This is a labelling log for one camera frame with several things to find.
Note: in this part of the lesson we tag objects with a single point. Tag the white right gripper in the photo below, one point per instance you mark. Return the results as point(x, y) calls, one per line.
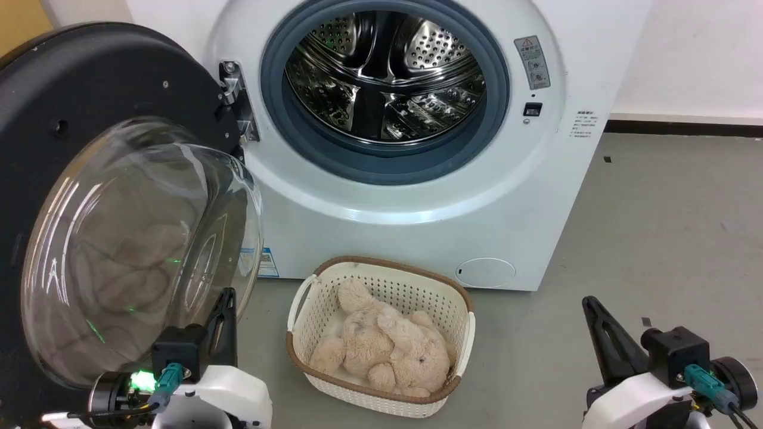
point(632, 399)

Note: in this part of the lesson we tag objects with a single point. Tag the blue energy label sticker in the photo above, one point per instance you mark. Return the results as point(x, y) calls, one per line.
point(267, 263)

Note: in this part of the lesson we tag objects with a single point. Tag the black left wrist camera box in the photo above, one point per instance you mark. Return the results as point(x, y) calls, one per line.
point(177, 351)

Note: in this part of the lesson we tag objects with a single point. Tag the beige plush toy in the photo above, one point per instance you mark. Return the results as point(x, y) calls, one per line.
point(387, 351)

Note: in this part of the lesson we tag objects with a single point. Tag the black round glass washer door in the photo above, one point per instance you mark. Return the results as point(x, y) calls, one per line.
point(71, 89)

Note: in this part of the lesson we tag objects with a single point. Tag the grey warning sticker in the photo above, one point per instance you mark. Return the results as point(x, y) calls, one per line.
point(532, 62)

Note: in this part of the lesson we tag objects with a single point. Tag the white front-load washing machine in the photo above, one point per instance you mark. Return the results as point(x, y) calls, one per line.
point(417, 226)

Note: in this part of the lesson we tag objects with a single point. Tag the metal door hinge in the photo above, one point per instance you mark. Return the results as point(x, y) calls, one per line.
point(238, 98)

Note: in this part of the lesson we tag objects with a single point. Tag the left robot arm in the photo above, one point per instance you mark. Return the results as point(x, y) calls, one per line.
point(110, 394)

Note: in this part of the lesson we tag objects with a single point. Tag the stainless steel washer drum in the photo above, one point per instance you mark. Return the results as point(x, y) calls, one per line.
point(387, 77)

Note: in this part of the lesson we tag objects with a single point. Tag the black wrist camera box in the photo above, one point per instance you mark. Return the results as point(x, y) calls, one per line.
point(177, 351)
point(676, 351)

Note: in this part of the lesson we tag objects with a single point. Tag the black wall baseboard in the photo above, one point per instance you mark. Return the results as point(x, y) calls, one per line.
point(685, 128)

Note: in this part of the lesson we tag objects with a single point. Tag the yellow wooden panel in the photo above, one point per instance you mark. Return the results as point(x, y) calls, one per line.
point(21, 24)

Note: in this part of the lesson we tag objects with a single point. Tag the small printed text label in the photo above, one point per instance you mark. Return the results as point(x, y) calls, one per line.
point(582, 124)

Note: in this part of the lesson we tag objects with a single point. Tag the white brown-rimmed laundry basket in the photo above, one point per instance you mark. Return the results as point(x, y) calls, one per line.
point(310, 322)

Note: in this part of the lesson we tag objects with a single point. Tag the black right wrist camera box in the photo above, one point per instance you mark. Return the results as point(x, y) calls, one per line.
point(676, 351)

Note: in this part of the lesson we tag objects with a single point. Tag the round drain filter cover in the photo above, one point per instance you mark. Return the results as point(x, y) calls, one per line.
point(486, 273)

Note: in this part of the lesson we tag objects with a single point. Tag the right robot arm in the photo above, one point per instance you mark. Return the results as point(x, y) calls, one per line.
point(736, 378)

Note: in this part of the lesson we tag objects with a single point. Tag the black door latch slot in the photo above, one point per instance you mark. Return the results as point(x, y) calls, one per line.
point(532, 109)

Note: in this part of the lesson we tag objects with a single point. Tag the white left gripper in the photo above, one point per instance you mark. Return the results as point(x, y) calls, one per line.
point(232, 393)

